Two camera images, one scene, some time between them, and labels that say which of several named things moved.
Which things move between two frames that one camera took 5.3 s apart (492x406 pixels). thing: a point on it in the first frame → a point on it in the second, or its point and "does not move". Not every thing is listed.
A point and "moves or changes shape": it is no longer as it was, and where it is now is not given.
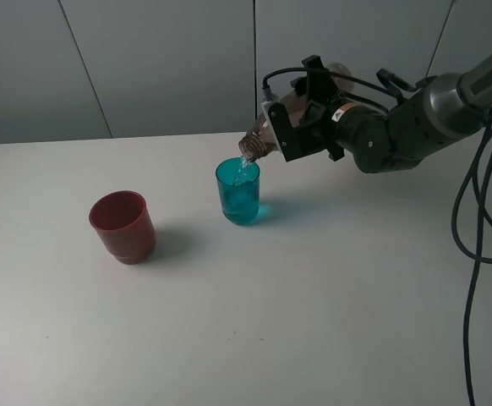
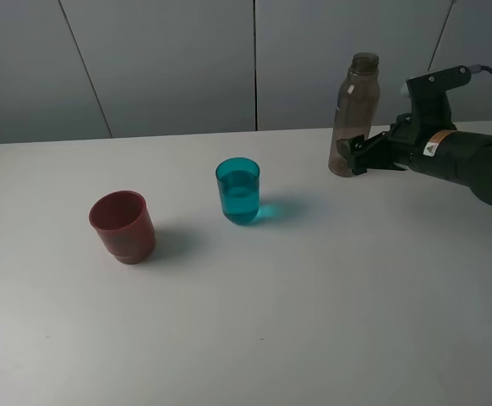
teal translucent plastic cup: (239, 181) does not move
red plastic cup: (124, 224) does not move
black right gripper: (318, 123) → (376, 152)
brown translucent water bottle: (259, 143) moves or changes shape
